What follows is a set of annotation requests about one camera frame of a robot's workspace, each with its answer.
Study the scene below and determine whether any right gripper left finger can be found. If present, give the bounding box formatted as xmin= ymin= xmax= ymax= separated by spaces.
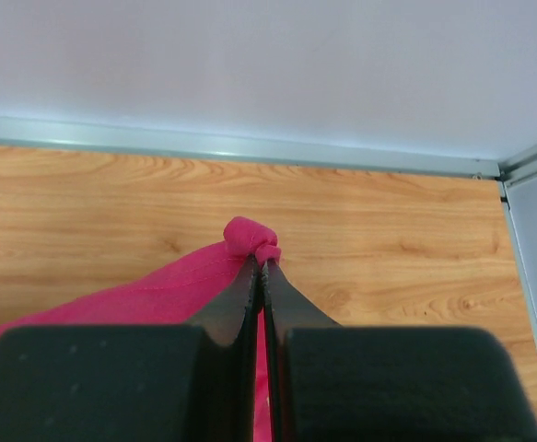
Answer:
xmin=0 ymin=257 xmax=260 ymax=441

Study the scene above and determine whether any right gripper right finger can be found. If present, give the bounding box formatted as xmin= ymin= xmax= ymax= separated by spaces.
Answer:
xmin=262 ymin=261 xmax=537 ymax=441

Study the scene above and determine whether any pink t-shirt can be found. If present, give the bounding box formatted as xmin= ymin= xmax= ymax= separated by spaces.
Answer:
xmin=0 ymin=217 xmax=281 ymax=441

